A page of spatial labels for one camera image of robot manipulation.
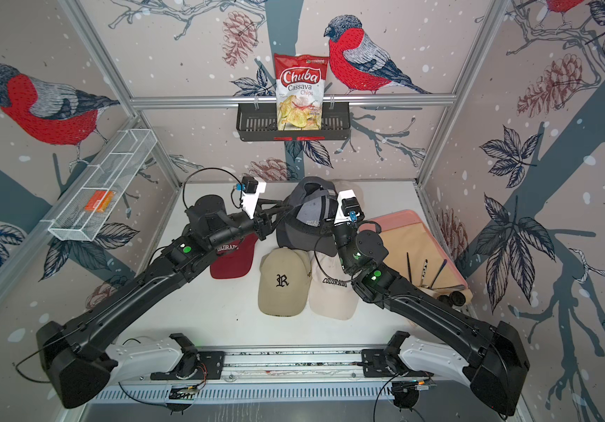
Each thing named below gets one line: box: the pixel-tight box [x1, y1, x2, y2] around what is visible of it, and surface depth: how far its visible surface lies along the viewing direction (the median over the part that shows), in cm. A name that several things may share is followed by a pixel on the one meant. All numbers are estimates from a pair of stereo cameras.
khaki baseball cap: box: [257, 247, 313, 317], surface depth 88 cm
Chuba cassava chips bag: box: [274, 53, 330, 131], surface depth 87 cm
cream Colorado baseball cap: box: [307, 250, 360, 321], surface depth 87 cm
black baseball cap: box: [276, 176, 338, 256], surface depth 78 cm
